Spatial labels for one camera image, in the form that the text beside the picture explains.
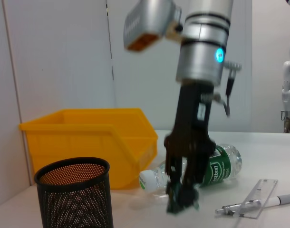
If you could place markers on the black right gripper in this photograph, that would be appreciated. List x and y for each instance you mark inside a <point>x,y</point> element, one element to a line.
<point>192,123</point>

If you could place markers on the clear green-label water bottle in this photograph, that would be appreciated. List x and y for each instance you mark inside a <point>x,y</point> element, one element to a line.
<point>223,166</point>

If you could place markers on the clear plastic ruler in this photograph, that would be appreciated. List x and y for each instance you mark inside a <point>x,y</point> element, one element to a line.
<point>261,197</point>

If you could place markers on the white ballpoint pen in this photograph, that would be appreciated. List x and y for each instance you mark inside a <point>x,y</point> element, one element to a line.
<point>285,199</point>

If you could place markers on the black mesh pen holder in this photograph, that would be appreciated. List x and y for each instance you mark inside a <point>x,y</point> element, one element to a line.
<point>73,194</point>

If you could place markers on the yellow plastic bin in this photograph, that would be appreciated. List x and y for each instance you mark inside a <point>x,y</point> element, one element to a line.
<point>76,142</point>

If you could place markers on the white humanoid robot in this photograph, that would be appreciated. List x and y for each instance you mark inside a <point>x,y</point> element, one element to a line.
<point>288,90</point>

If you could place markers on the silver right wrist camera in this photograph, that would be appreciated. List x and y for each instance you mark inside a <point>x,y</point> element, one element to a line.
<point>147,23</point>

